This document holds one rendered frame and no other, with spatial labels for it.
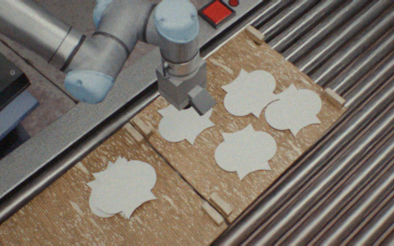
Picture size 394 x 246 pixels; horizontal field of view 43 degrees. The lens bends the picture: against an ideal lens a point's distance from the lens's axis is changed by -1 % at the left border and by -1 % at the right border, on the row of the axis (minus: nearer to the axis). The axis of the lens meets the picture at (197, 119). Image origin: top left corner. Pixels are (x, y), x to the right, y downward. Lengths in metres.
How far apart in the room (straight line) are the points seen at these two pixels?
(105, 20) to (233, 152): 0.45
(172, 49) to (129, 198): 0.38
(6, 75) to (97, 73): 0.57
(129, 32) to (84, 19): 1.77
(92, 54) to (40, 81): 1.66
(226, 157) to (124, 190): 0.25
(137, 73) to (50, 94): 1.17
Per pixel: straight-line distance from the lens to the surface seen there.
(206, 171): 1.17
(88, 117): 1.28
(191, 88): 1.05
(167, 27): 0.87
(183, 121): 1.21
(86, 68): 0.85
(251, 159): 1.17
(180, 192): 1.15
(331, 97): 1.26
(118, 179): 1.15
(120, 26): 0.90
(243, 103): 1.23
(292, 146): 1.21
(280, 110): 1.24
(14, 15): 0.86
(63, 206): 1.18
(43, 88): 2.48
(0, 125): 1.40
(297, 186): 1.19
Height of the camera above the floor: 2.02
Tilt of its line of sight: 63 degrees down
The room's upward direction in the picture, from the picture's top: 3 degrees counter-clockwise
